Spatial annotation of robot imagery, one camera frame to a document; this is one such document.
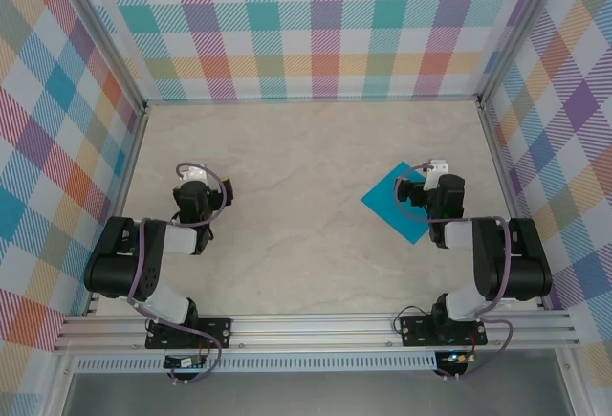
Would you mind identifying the blue paper sheet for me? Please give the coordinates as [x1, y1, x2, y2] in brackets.
[359, 161, 431, 245]

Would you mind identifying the aluminium frame rail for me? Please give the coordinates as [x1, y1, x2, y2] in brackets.
[477, 102, 549, 312]
[83, 102, 150, 317]
[142, 94, 483, 107]

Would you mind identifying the purple cable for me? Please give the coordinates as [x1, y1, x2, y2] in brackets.
[126, 161, 226, 386]
[394, 162, 515, 382]

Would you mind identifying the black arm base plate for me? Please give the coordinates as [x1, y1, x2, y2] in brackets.
[144, 317, 234, 350]
[399, 314, 489, 348]

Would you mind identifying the wide aluminium mounting rail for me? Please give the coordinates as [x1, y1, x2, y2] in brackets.
[53, 313, 579, 353]

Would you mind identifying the aluminium frame post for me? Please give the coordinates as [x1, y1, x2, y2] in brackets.
[476, 0, 575, 111]
[47, 0, 149, 114]

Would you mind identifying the perforated grey cable tray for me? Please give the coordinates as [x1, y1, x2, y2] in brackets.
[74, 351, 439, 373]

